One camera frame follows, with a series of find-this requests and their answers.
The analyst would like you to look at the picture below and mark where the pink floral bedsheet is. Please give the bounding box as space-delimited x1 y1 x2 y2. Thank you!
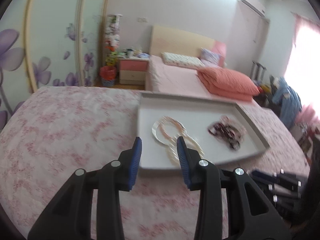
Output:
1 87 310 239

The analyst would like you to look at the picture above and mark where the dark wooden chair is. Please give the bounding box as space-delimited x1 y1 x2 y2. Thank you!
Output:
250 61 266 82

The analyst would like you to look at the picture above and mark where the floral white pillow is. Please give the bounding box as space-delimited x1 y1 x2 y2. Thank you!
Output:
162 52 205 69

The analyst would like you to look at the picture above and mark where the pink curtain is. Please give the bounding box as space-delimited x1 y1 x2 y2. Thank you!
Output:
294 14 319 126

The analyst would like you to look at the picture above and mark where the large pink bead bracelet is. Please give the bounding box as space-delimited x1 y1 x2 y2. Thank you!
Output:
220 114 249 140

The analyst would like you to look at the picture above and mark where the thin silver bangle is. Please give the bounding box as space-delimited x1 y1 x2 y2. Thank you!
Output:
151 116 187 145

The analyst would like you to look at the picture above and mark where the floral sliding wardrobe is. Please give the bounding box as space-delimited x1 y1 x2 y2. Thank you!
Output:
1 0 107 127

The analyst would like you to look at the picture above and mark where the folded salmon quilt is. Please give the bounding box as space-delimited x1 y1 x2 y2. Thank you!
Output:
197 67 259 101

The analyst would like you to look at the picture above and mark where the red waste bin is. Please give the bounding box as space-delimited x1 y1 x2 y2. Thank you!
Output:
100 66 117 87

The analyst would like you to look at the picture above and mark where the grey cardboard tray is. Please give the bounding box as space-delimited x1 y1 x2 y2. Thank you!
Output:
137 92 270 171

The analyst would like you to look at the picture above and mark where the white pearl bracelet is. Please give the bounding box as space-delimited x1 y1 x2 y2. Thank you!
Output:
166 134 205 168

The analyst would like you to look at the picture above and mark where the white air conditioner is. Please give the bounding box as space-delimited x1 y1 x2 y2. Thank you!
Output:
240 0 265 17

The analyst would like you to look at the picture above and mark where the clear plush toy tube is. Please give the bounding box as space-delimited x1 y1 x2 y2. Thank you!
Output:
105 14 122 67

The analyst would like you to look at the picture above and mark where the purple patterned pillow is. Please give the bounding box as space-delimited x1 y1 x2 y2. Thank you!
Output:
200 48 221 66

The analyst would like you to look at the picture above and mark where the pink beige nightstand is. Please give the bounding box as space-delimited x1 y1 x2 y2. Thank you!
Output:
119 57 149 86

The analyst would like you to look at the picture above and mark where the wall switch plate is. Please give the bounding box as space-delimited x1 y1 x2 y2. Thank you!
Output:
137 17 148 23

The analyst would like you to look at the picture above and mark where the beige pink headboard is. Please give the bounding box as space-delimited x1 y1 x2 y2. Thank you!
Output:
149 25 227 67

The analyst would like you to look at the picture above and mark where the pink bed mattress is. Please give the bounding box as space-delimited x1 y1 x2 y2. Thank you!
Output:
145 55 256 105

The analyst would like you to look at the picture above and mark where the white mug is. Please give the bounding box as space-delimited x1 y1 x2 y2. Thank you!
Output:
126 49 134 58

